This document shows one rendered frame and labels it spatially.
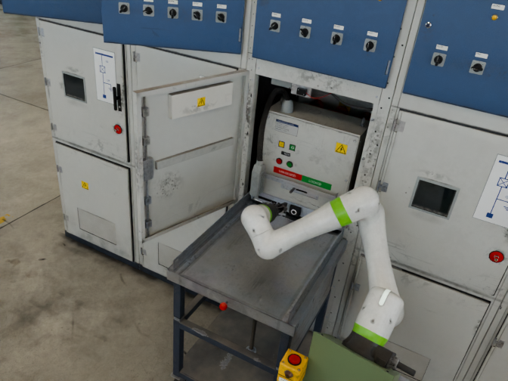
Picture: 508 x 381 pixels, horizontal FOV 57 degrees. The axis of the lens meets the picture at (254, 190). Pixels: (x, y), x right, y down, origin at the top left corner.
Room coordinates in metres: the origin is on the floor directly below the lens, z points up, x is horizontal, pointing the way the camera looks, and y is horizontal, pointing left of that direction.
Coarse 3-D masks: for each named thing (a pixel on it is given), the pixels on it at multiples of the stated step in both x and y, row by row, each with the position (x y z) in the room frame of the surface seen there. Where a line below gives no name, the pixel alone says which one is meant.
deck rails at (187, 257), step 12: (240, 204) 2.12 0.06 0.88; (228, 216) 2.00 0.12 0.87; (216, 228) 1.90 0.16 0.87; (204, 240) 1.80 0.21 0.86; (336, 240) 1.85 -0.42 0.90; (192, 252) 1.70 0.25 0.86; (324, 252) 1.82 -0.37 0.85; (180, 264) 1.62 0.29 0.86; (324, 264) 1.72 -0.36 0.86; (312, 276) 1.56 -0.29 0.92; (300, 300) 1.45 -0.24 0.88; (288, 312) 1.40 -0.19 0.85
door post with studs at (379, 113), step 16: (416, 0) 1.93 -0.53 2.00; (400, 32) 1.94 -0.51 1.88; (400, 48) 1.94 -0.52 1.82; (400, 64) 1.93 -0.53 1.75; (384, 96) 1.94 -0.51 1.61; (384, 112) 1.94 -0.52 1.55; (368, 128) 1.96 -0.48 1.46; (368, 144) 1.96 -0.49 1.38; (368, 160) 1.94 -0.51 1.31; (368, 176) 1.94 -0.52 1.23; (352, 224) 1.95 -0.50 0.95; (352, 240) 1.94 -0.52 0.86; (336, 288) 1.95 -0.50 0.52; (336, 304) 1.94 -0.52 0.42
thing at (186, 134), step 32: (160, 96) 1.87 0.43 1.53; (192, 96) 1.96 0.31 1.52; (224, 96) 2.10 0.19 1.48; (160, 128) 1.87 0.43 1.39; (192, 128) 2.00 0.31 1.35; (224, 128) 2.14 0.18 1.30; (160, 160) 1.85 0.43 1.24; (192, 160) 2.00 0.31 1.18; (224, 160) 2.16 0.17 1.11; (160, 192) 1.86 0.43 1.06; (192, 192) 2.01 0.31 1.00; (224, 192) 2.17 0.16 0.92; (160, 224) 1.86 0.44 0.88
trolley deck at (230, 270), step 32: (224, 256) 1.71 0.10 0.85; (256, 256) 1.74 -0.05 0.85; (288, 256) 1.77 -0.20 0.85; (320, 256) 1.79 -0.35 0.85; (192, 288) 1.53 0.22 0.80; (224, 288) 1.50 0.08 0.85; (256, 288) 1.53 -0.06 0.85; (288, 288) 1.55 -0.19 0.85; (320, 288) 1.59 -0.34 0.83; (256, 320) 1.40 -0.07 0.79
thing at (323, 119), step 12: (276, 108) 2.25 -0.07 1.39; (300, 108) 2.29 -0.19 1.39; (312, 108) 2.31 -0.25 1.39; (312, 120) 2.14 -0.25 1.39; (324, 120) 2.16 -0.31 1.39; (336, 120) 2.18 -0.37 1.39; (348, 120) 2.20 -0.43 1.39; (360, 120) 2.21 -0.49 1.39; (348, 132) 2.04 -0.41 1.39; (360, 132) 2.06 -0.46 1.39; (360, 144) 2.05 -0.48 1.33; (360, 156) 2.11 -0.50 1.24
